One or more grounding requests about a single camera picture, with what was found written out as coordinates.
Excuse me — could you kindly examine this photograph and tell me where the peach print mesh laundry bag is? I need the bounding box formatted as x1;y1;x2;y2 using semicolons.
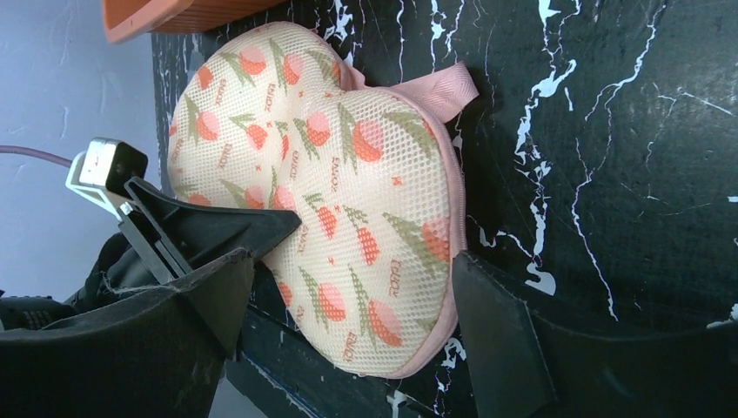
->
167;22;478;379

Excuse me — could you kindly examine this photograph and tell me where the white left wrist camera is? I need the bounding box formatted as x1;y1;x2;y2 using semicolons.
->
65;137;149;222

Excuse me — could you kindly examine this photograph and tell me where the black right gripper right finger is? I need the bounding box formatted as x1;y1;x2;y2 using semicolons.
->
452;252;737;417

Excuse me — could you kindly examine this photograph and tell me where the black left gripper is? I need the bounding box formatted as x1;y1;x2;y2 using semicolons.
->
1;177;302;332

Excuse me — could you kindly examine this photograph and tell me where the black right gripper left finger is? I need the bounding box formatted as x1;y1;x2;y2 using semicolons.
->
1;249;254;417

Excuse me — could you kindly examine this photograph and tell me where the orange plastic basin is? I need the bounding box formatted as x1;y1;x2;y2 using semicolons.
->
101;0;280;44

